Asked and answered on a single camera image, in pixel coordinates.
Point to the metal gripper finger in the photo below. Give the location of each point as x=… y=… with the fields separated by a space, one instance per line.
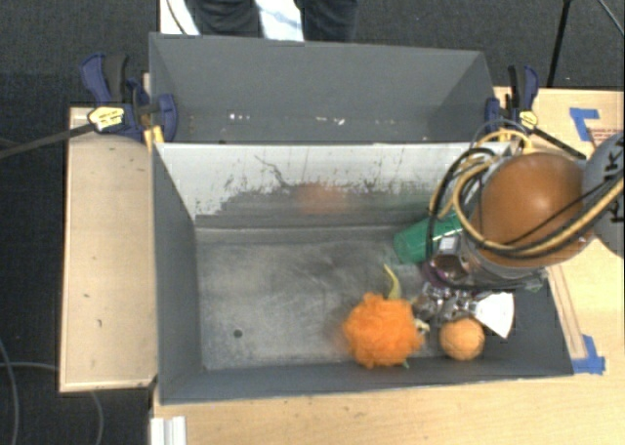
x=432 y=300
x=461 y=309

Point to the orange ball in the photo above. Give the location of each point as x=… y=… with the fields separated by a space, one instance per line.
x=461 y=339

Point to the grey metal bin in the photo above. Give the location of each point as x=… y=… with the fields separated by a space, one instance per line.
x=273 y=287

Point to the orange fluffy toy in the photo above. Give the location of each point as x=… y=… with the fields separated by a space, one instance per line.
x=383 y=331

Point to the pale wood board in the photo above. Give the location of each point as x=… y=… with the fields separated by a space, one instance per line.
x=107 y=262

